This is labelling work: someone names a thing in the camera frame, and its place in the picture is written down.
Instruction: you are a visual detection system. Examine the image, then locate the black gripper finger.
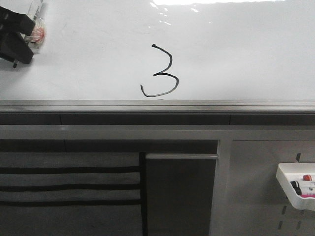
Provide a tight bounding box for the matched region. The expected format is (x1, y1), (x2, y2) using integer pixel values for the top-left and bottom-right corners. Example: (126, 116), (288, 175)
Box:
(0, 32), (33, 64)
(0, 7), (35, 36)

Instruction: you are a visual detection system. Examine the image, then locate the white black-tipped whiteboard marker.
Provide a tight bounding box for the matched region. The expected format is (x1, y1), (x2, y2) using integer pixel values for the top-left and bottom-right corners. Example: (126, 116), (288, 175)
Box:
(21, 0), (46, 49)

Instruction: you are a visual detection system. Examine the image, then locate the white whiteboard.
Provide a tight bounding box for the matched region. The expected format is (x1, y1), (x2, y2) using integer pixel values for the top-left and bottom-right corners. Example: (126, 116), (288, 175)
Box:
(0, 0), (315, 113)

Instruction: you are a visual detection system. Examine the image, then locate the grey black-striped fabric organizer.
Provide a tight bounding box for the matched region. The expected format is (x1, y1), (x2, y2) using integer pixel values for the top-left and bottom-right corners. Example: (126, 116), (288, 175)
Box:
(0, 152), (148, 236)

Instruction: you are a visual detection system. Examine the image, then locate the dark grey cabinet panel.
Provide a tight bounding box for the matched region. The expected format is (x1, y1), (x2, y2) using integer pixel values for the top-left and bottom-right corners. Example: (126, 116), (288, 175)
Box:
(146, 158), (217, 236)

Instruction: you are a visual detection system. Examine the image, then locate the grey pegboard panel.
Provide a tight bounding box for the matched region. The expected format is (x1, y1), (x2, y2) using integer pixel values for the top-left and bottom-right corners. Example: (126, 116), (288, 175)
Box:
(220, 141), (315, 236)

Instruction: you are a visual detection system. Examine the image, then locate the black-capped marker in tray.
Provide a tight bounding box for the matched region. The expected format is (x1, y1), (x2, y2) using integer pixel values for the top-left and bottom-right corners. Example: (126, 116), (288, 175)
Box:
(290, 181), (315, 196)

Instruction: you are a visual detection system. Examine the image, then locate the white plastic marker tray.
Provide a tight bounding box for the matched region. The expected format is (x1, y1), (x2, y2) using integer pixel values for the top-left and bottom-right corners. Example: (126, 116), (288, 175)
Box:
(276, 163), (315, 211)

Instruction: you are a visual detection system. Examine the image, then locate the red-capped marker in tray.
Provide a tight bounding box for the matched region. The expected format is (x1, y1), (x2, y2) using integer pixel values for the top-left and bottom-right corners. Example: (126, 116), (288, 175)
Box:
(302, 174), (315, 184)

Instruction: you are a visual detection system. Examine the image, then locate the pink marker in tray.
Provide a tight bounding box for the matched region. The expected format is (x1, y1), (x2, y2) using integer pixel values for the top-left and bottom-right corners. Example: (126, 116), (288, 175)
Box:
(301, 193), (315, 198)

